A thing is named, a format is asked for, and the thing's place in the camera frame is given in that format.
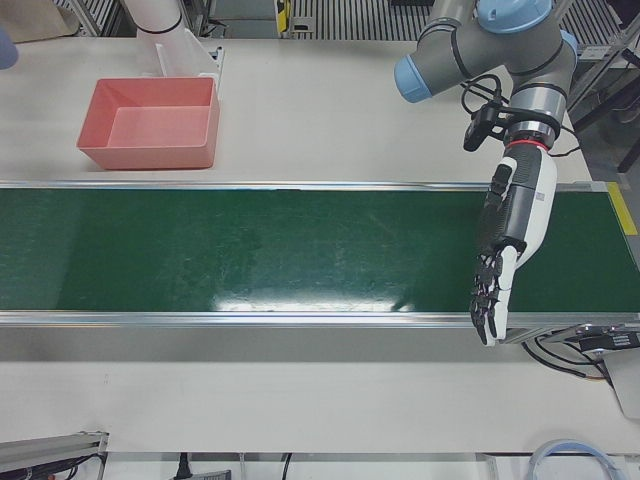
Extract dark grey white robot hand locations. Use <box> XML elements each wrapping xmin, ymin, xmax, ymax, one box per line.
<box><xmin>468</xmin><ymin>139</ymin><xmax>559</xmax><ymax>348</ymax></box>

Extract light blue plastic cup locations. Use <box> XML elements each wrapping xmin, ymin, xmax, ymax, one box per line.
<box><xmin>0</xmin><ymin>25</ymin><xmax>20</xmax><ymax>71</ymax></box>

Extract pink plastic box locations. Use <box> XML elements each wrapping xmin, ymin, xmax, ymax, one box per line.
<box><xmin>75</xmin><ymin>76</ymin><xmax>222</xmax><ymax>172</ymax></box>

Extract yellow tape strip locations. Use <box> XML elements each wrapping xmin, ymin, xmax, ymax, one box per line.
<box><xmin>605</xmin><ymin>181</ymin><xmax>633</xmax><ymax>237</ymax></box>

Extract black electronics module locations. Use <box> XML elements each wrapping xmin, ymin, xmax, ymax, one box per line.
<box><xmin>577</xmin><ymin>324</ymin><xmax>640</xmax><ymax>354</ymax></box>

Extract round blue container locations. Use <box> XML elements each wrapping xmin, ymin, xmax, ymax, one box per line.
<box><xmin>530</xmin><ymin>438</ymin><xmax>618</xmax><ymax>480</ymax></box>

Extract green conveyor belt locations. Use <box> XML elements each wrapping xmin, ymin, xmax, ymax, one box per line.
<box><xmin>0</xmin><ymin>185</ymin><xmax>640</xmax><ymax>316</ymax></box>

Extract yellow and black pole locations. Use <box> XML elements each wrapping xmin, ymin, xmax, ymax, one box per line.
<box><xmin>273</xmin><ymin>0</ymin><xmax>295</xmax><ymax>37</ymax></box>

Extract grey conveyor side panel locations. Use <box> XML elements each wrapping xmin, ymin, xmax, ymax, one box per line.
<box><xmin>0</xmin><ymin>322</ymin><xmax>506</xmax><ymax>365</ymax></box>

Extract brown cardboard sheet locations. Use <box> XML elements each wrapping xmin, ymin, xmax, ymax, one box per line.
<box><xmin>0</xmin><ymin>0</ymin><xmax>76</xmax><ymax>45</ymax></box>

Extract aluminium profile bar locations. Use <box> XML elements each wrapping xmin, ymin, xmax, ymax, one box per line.
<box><xmin>0</xmin><ymin>430</ymin><xmax>111</xmax><ymax>480</ymax></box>

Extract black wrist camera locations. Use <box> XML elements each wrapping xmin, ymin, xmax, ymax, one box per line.
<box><xmin>462</xmin><ymin>102</ymin><xmax>507</xmax><ymax>153</ymax></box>

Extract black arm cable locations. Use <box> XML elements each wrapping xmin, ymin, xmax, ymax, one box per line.
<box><xmin>459</xmin><ymin>73</ymin><xmax>584</xmax><ymax>159</ymax></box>

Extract black looping cables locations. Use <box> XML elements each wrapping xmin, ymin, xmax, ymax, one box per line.
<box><xmin>522</xmin><ymin>333</ymin><xmax>609</xmax><ymax>385</ymax></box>

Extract aluminium frame struts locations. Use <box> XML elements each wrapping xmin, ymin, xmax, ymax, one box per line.
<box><xmin>564</xmin><ymin>0</ymin><xmax>640</xmax><ymax>174</ymax></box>

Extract aluminium conveyor side rail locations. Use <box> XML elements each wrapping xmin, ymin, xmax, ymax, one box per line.
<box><xmin>0</xmin><ymin>308</ymin><xmax>640</xmax><ymax>332</ymax></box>
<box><xmin>0</xmin><ymin>178</ymin><xmax>609</xmax><ymax>195</ymax></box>

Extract white bracket stand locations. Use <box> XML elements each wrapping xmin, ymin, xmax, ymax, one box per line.
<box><xmin>137</xmin><ymin>28</ymin><xmax>226</xmax><ymax>99</ymax></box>

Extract white cylindrical post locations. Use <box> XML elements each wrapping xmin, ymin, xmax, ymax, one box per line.
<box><xmin>121</xmin><ymin>0</ymin><xmax>184</xmax><ymax>36</ymax></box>

